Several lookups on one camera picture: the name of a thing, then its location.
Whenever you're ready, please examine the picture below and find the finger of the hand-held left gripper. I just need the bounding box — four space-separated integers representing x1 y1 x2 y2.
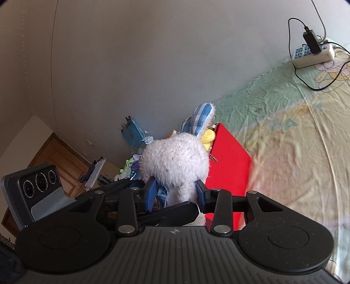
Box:
136 200 200 227
79 180 144 196

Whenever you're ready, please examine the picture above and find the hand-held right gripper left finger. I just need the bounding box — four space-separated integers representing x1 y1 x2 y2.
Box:
54 177 159 236

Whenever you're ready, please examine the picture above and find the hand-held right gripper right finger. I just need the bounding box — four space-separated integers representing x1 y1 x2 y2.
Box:
195 180 310 236

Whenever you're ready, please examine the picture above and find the white bunny plush toy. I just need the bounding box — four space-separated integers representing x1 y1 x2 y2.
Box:
138 102 219 227

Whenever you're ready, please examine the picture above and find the red cardboard box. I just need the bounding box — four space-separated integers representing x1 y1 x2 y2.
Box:
204 123 251 231

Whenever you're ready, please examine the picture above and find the yellow tiger plush toy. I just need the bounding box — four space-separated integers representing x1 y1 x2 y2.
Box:
201 128 216 151

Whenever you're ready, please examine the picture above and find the small green toy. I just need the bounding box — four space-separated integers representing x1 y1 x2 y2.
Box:
120 158 137 175

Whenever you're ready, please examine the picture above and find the white long packet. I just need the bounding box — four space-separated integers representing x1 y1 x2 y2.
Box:
85 158 107 189

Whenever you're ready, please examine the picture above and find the wooden cabinet door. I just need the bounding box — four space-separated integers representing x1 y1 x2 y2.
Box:
1 132 123 230

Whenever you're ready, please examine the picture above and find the blue package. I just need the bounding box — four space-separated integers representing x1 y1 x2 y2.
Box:
120 117 147 149

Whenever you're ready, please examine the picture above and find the white power strip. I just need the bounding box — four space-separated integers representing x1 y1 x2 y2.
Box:
291 44 336 69

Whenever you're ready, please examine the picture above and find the black charger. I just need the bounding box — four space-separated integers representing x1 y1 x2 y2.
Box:
302 26 323 54

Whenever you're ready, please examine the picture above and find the white cable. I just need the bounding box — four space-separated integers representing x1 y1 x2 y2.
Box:
312 0 329 41

